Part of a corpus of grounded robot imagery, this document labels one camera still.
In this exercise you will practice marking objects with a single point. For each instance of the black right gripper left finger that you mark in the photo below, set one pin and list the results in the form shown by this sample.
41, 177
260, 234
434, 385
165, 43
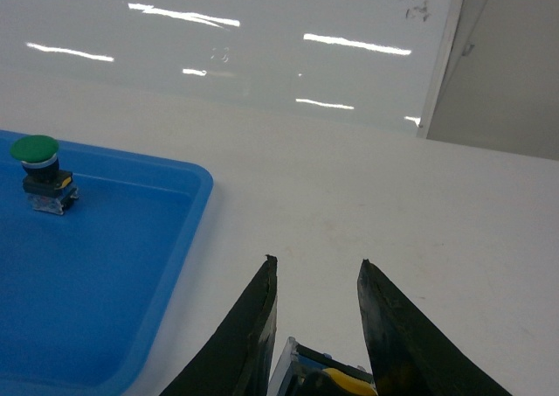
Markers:
237, 358

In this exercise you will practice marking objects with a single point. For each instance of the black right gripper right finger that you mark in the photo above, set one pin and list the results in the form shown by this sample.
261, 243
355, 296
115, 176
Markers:
408, 353

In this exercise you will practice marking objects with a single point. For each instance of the yellow mushroom push button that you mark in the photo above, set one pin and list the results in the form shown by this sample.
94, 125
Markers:
303, 371

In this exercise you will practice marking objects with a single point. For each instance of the blue plastic tray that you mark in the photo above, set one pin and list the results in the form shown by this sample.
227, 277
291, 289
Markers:
83, 294

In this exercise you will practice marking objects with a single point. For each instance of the green mushroom push button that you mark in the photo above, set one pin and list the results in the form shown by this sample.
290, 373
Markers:
48, 187

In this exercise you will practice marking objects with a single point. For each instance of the white glossy whiteboard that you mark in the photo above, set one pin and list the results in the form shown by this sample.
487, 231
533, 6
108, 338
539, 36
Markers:
365, 62

